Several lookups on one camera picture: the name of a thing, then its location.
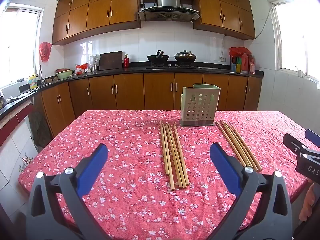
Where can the dark hanging cloth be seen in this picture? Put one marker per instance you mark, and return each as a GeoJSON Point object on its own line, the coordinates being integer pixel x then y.
{"type": "Point", "coordinates": [40, 130]}

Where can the kitchen window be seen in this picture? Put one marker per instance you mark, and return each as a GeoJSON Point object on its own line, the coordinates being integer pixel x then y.
{"type": "Point", "coordinates": [297, 37]}
{"type": "Point", "coordinates": [17, 47]}

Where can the steel faucet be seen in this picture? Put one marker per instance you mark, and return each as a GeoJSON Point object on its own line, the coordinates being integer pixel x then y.
{"type": "Point", "coordinates": [40, 73]}

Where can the black wok with lid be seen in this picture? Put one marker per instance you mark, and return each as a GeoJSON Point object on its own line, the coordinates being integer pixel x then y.
{"type": "Point", "coordinates": [185, 58]}

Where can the wooden base cabinets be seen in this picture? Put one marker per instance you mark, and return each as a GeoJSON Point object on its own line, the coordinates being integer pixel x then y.
{"type": "Point", "coordinates": [130, 90]}

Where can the perforated plastic utensil holder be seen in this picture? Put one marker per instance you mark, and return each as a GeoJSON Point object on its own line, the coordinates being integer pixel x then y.
{"type": "Point", "coordinates": [200, 105]}

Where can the white cup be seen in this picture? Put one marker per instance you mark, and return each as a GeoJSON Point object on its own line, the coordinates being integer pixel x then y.
{"type": "Point", "coordinates": [299, 73]}

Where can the orange kitchen cabinets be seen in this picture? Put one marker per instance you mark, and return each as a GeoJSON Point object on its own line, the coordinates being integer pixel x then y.
{"type": "Point", "coordinates": [135, 69]}

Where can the yellow detergent bottle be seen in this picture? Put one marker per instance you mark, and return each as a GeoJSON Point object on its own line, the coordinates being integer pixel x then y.
{"type": "Point", "coordinates": [33, 82]}

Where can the red label bottle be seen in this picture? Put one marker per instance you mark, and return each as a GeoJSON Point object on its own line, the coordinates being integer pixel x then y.
{"type": "Point", "coordinates": [252, 66]}

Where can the bundle of wooden chopsticks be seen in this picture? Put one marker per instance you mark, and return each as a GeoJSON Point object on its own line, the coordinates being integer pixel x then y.
{"type": "Point", "coordinates": [241, 140]}

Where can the small red bottle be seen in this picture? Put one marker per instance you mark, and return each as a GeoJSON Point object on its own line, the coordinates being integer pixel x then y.
{"type": "Point", "coordinates": [126, 62]}

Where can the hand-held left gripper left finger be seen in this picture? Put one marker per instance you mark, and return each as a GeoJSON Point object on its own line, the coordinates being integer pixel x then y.
{"type": "Point", "coordinates": [96, 162]}

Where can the red and white plastic bags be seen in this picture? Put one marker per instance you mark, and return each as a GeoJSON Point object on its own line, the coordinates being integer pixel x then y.
{"type": "Point", "coordinates": [81, 69]}

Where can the colourful seasoning boxes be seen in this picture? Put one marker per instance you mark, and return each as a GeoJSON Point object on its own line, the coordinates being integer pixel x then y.
{"type": "Point", "coordinates": [236, 66]}

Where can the hanging red plastic bag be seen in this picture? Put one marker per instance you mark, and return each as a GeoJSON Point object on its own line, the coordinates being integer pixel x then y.
{"type": "Point", "coordinates": [45, 52]}

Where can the red floral tablecloth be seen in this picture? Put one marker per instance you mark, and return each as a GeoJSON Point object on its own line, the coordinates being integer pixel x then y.
{"type": "Point", "coordinates": [125, 155]}

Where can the white wall socket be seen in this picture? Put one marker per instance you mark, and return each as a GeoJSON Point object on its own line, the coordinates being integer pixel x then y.
{"type": "Point", "coordinates": [221, 59]}

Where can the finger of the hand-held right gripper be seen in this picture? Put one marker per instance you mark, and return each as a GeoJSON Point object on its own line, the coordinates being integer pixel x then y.
{"type": "Point", "coordinates": [293, 142]}
{"type": "Point", "coordinates": [313, 135]}

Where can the person's right hand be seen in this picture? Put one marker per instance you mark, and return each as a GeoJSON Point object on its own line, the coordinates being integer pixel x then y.
{"type": "Point", "coordinates": [308, 205]}

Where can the clear plastic bag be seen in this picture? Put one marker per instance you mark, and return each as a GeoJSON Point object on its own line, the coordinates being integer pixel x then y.
{"type": "Point", "coordinates": [95, 61]}

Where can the dark wooden cutting board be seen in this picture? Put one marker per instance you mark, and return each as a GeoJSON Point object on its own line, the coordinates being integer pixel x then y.
{"type": "Point", "coordinates": [111, 61]}

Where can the tall red sauce bottle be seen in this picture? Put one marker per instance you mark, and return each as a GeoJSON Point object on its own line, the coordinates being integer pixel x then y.
{"type": "Point", "coordinates": [245, 65]}

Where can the wooden wall cabinets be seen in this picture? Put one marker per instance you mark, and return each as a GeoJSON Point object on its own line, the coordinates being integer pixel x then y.
{"type": "Point", "coordinates": [100, 12]}

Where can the green basin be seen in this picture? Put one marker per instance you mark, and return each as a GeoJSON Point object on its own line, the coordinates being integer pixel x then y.
{"type": "Point", "coordinates": [63, 75]}

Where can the bamboo chopstick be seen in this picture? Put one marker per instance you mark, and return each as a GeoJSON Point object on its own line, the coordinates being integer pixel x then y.
{"type": "Point", "coordinates": [183, 182]}
{"type": "Point", "coordinates": [238, 140]}
{"type": "Point", "coordinates": [164, 150]}
{"type": "Point", "coordinates": [178, 180]}
{"type": "Point", "coordinates": [232, 140]}
{"type": "Point", "coordinates": [228, 140]}
{"type": "Point", "coordinates": [235, 140]}
{"type": "Point", "coordinates": [170, 170]}
{"type": "Point", "coordinates": [181, 155]}

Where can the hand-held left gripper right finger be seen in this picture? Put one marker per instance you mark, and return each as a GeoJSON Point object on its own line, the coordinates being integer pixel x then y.
{"type": "Point", "coordinates": [225, 166]}

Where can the gas stove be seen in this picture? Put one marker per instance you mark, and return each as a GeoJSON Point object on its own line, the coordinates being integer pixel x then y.
{"type": "Point", "coordinates": [172, 66]}

